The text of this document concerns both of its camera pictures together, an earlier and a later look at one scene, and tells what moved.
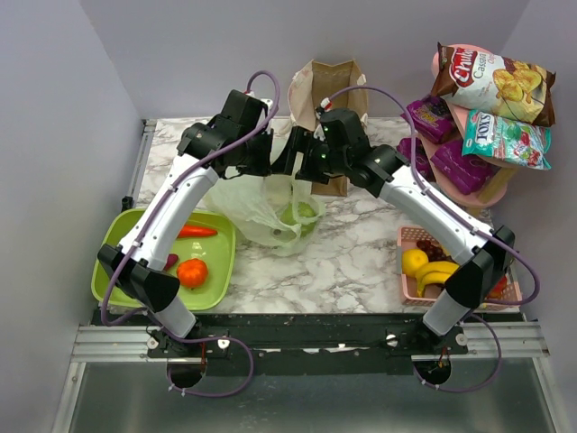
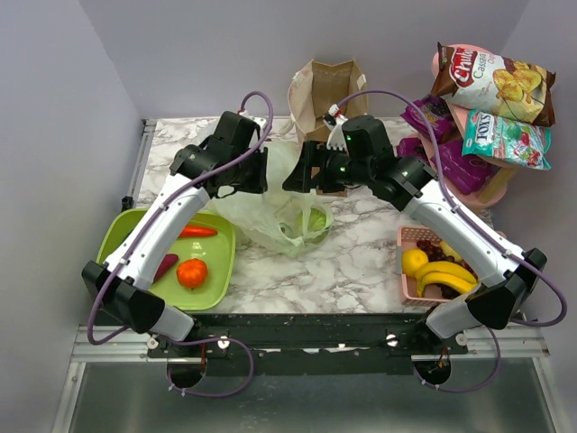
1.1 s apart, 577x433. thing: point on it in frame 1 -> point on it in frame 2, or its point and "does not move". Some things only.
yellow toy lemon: (412, 259) does not move
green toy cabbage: (300, 214) -> (311, 225)
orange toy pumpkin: (192, 272) does not move
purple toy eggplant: (171, 260) does not move
